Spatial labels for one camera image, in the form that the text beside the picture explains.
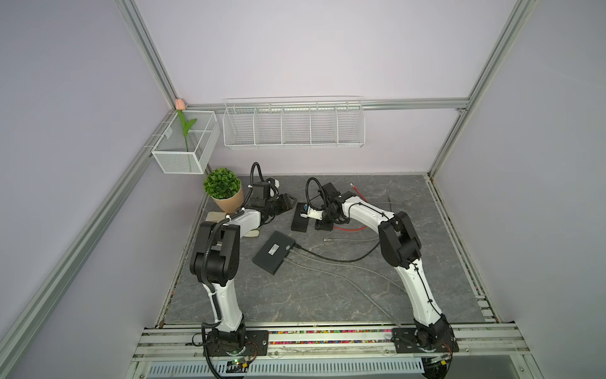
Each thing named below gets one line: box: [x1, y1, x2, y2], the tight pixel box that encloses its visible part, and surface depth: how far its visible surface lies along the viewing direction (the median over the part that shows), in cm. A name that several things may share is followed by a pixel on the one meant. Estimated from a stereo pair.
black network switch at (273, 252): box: [251, 230, 296, 276], surface depth 94 cm
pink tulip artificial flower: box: [175, 97, 198, 153], surface depth 92 cm
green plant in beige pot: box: [203, 167, 244, 214], surface depth 100 cm
